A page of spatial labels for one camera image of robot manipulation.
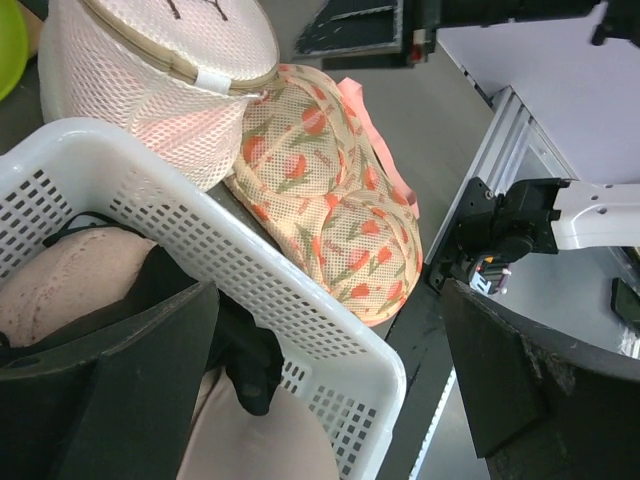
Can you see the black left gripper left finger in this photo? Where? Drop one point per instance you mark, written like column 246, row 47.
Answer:
column 115, row 404

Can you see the white mesh laundry bag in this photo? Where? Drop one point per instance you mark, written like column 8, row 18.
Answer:
column 177, row 75

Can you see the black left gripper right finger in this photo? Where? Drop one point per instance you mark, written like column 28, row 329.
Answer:
column 540, row 404

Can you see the green plastic plate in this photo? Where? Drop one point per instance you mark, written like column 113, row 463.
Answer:
column 14, row 46

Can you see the grey slotted cable duct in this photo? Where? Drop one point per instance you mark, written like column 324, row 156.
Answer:
column 440, row 406

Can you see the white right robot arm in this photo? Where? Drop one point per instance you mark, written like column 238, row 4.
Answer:
column 543, row 216

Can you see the black garment in basket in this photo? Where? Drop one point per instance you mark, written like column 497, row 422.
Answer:
column 90, row 277

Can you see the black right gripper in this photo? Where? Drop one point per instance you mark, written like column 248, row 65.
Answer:
column 392, row 33

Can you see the white plastic laundry basket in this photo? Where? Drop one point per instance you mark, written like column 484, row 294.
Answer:
column 350, row 378

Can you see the beige bra in basket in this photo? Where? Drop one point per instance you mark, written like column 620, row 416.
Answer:
column 227, row 442

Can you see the tulip print mesh bra bag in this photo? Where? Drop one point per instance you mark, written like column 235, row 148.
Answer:
column 317, row 175

